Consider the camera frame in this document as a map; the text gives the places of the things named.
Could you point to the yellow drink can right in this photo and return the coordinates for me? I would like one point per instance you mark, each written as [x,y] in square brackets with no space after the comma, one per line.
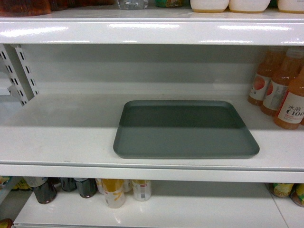
[142,189]

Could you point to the white metal shelf unit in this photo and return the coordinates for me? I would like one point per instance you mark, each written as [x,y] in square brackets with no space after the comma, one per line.
[88,62]

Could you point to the orange juice bottle back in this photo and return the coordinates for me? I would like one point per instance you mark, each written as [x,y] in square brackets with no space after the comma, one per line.
[271,62]

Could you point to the orange juice bottle middle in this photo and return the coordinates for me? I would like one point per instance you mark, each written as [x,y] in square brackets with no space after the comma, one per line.
[281,78]

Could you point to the white slotted shelf bracket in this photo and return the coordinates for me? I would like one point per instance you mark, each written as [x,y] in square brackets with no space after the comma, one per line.
[26,67]

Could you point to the dark cola bottle left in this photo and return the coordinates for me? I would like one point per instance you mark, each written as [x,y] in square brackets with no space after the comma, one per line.
[45,193]

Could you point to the grey rectangular serving tray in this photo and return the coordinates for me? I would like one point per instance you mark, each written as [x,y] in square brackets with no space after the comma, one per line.
[183,129]

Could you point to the orange juice bottle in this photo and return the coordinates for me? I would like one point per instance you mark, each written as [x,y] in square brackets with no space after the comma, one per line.
[271,62]
[281,78]
[291,111]

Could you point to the orange juice bottle front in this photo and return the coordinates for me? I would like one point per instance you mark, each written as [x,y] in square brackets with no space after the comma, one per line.
[291,111]

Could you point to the dark cola bottle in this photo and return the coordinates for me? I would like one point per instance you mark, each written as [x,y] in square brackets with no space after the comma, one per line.
[86,187]
[45,193]

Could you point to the yellow drink can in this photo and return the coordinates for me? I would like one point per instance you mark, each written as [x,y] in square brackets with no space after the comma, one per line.
[142,189]
[113,192]

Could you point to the dark cola bottle right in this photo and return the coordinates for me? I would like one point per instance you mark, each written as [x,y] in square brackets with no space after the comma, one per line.
[86,187]

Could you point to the yellow drink can front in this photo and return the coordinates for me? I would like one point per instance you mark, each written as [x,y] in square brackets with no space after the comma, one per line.
[113,192]

